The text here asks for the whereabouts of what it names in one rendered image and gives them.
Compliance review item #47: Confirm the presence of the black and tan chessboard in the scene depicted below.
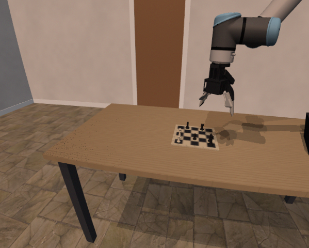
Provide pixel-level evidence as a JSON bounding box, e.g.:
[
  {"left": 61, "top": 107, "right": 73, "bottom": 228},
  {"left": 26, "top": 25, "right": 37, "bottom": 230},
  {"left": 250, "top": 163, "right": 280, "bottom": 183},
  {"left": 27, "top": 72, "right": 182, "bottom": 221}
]
[{"left": 171, "top": 125, "right": 219, "bottom": 151}]

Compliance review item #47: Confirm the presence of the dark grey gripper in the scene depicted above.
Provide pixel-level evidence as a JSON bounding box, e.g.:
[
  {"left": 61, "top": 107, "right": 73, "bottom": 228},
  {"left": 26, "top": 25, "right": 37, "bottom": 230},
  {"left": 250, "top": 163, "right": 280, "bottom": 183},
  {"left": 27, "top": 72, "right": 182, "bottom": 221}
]
[{"left": 199, "top": 62, "right": 234, "bottom": 116}]

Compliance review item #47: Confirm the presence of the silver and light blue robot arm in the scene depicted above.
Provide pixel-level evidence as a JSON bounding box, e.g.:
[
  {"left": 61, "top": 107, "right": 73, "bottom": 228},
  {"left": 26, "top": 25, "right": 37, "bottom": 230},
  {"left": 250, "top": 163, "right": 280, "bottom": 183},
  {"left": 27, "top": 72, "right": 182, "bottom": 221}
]
[{"left": 209, "top": 0, "right": 302, "bottom": 64}]

